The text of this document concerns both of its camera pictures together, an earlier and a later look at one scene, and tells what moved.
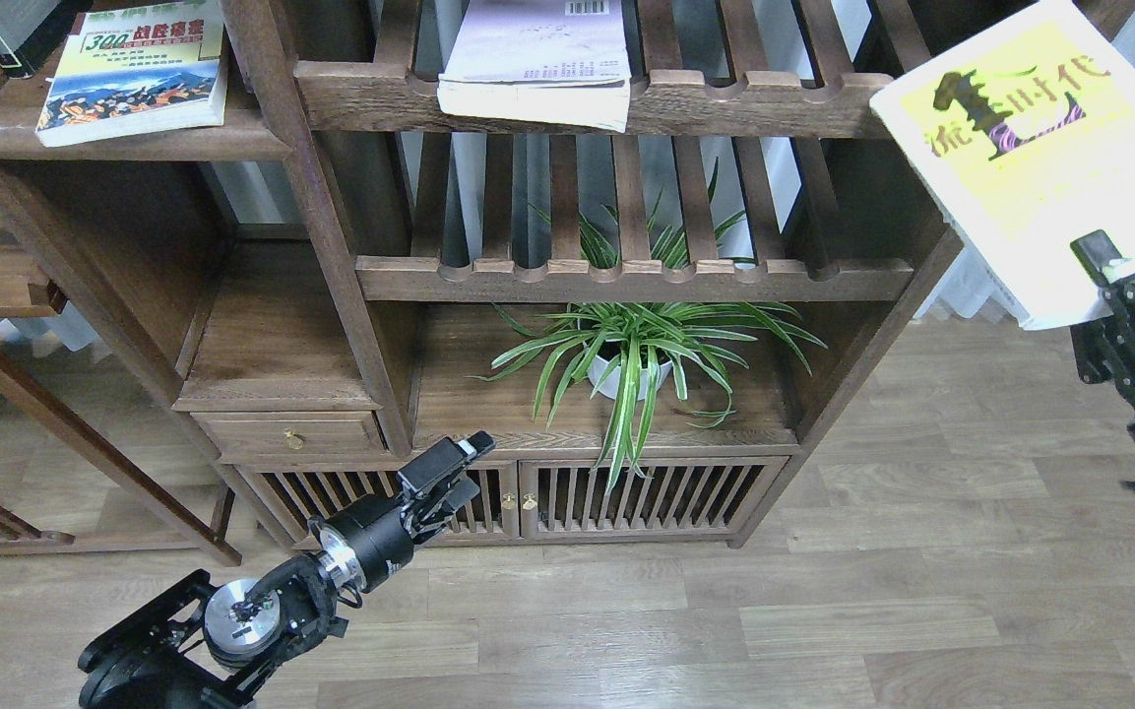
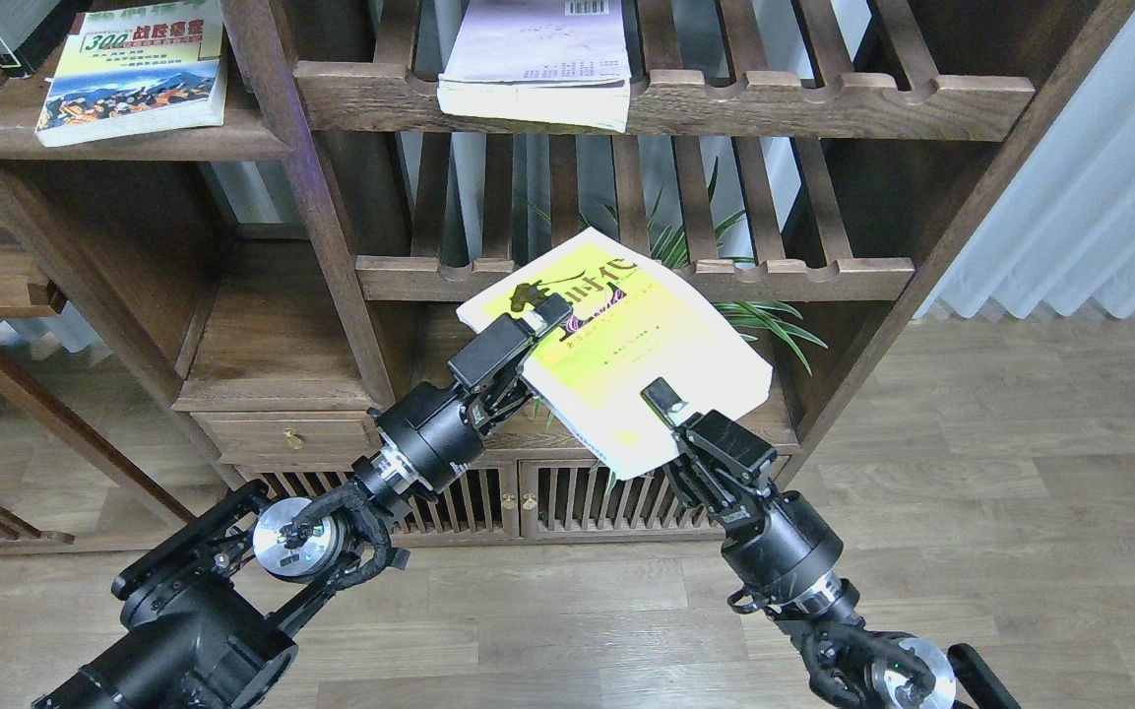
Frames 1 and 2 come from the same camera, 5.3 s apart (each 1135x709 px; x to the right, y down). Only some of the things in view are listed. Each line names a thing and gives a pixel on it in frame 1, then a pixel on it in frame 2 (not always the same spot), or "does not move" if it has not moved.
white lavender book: (563, 62) does not move
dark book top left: (22, 35) does not move
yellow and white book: (1045, 132) → (628, 328)
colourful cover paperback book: (138, 71) does not move
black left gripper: (367, 542) → (431, 430)
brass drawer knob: (290, 441) does not move
